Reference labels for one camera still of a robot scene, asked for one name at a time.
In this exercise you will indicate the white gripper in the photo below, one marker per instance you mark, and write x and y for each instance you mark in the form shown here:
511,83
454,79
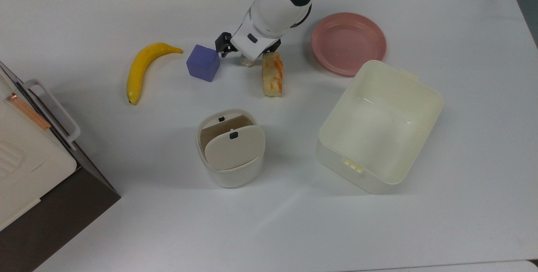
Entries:
252,43

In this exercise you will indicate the white paper ball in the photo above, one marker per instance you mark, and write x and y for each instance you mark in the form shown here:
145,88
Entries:
248,62

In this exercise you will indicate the beige swing trash lid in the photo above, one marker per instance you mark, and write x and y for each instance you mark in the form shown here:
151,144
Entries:
234,148

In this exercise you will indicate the small white trash can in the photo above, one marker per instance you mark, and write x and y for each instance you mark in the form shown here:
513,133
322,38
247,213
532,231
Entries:
233,177

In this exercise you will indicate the toy fried shrimp bread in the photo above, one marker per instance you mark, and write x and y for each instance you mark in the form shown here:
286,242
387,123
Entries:
272,74

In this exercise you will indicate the purple cube block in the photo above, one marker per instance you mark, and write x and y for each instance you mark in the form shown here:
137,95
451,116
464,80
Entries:
203,62

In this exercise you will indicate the pink round plate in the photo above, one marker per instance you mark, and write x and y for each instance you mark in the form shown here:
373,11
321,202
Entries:
348,43

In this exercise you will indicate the yellow banana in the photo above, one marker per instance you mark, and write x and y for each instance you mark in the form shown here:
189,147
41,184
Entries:
141,68

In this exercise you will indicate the cream plastic storage box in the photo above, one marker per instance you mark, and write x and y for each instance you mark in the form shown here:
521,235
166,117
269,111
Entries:
380,127

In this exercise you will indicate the white and brown oven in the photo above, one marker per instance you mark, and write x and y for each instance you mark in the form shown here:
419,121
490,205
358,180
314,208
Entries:
38,192

